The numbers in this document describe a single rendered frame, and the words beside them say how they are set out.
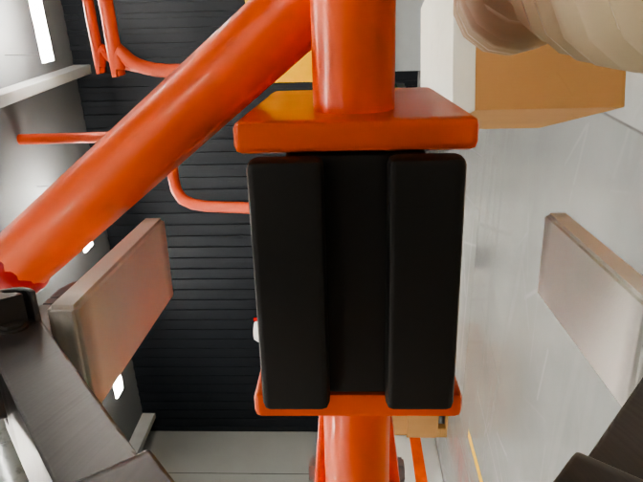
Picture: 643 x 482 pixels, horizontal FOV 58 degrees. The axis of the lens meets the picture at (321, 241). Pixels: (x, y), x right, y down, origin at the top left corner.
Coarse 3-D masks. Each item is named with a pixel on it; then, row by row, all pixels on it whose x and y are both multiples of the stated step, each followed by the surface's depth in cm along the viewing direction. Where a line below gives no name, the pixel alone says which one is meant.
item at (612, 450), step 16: (640, 384) 10; (640, 400) 10; (624, 416) 10; (640, 416) 10; (608, 432) 9; (624, 432) 9; (640, 432) 9; (608, 448) 9; (624, 448) 9; (640, 448) 9; (576, 464) 8; (592, 464) 8; (608, 464) 9; (624, 464) 9; (640, 464) 9; (560, 480) 8; (576, 480) 8; (592, 480) 8; (608, 480) 8; (624, 480) 8; (640, 480) 8
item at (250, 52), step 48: (288, 0) 16; (240, 48) 16; (288, 48) 16; (192, 96) 17; (240, 96) 17; (96, 144) 18; (144, 144) 17; (192, 144) 18; (48, 192) 18; (96, 192) 18; (144, 192) 18; (0, 240) 19; (48, 240) 18; (0, 288) 19
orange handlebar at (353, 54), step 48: (336, 0) 14; (384, 0) 14; (336, 48) 14; (384, 48) 14; (336, 96) 15; (384, 96) 15; (336, 432) 18; (384, 432) 18; (336, 480) 19; (384, 480) 19
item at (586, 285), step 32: (544, 224) 19; (576, 224) 18; (544, 256) 19; (576, 256) 17; (608, 256) 15; (544, 288) 19; (576, 288) 17; (608, 288) 15; (640, 288) 14; (576, 320) 17; (608, 320) 15; (640, 320) 13; (608, 352) 15; (640, 352) 13; (608, 384) 15
